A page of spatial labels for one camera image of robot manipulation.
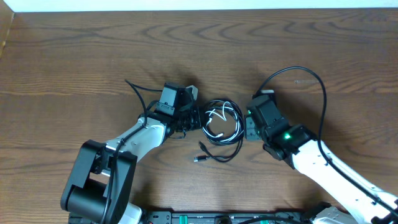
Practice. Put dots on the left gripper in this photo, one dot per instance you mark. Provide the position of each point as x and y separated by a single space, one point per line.
196 112

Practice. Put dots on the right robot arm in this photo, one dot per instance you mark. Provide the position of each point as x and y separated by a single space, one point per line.
305 152

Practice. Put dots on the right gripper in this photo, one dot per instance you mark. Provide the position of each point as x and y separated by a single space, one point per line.
249 129

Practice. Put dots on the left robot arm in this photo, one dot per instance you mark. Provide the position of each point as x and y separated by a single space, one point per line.
100 182

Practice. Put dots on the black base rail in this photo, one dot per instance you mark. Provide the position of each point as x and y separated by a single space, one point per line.
163 217

